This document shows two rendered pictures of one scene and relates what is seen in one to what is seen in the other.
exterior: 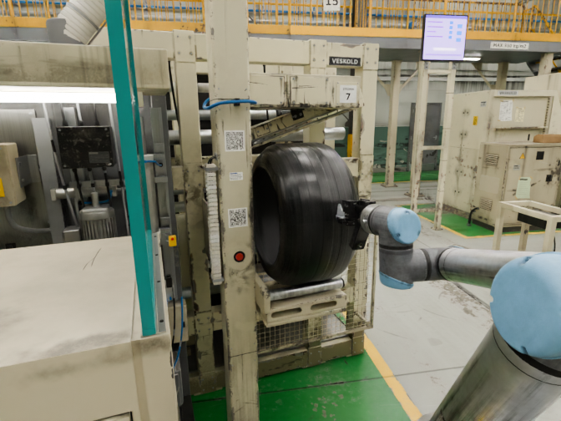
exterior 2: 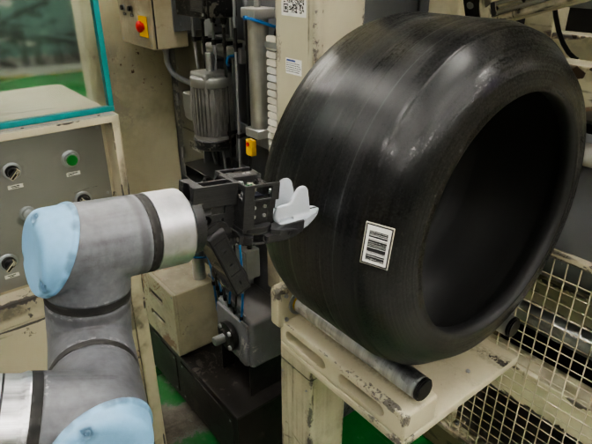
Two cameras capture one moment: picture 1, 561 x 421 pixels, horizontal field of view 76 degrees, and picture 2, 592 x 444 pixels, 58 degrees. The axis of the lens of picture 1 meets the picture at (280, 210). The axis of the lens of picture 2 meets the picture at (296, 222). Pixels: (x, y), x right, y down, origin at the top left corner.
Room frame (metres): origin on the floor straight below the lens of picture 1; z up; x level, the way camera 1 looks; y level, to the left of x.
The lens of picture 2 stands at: (0.99, -0.86, 1.58)
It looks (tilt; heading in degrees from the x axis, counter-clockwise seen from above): 26 degrees down; 71
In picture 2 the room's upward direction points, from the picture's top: straight up
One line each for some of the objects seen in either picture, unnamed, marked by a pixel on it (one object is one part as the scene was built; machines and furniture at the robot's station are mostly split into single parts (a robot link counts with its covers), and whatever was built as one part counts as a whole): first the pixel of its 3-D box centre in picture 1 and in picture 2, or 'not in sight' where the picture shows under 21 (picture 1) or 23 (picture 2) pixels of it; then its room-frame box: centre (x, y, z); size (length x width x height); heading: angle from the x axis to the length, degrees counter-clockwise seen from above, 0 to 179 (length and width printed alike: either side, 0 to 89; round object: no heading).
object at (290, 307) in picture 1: (304, 303); (351, 365); (1.37, -0.09, 0.84); 0.36 x 0.09 x 0.06; 110
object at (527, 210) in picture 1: (533, 249); not in sight; (3.15, -2.34, 0.40); 0.60 x 0.35 x 0.80; 9
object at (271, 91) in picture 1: (292, 93); not in sight; (1.83, -0.07, 1.71); 0.61 x 0.25 x 0.15; 110
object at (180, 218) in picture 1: (185, 277); not in sight; (2.14, 0.61, 0.61); 0.33 x 0.06 x 0.86; 20
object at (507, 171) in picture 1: (516, 185); not in sight; (5.22, -3.47, 0.62); 0.91 x 0.58 x 1.25; 99
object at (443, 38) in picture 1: (443, 38); not in sight; (5.04, -2.14, 2.60); 0.60 x 0.05 x 0.55; 99
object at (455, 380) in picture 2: (291, 296); (396, 351); (1.50, -0.05, 0.80); 0.37 x 0.36 x 0.02; 20
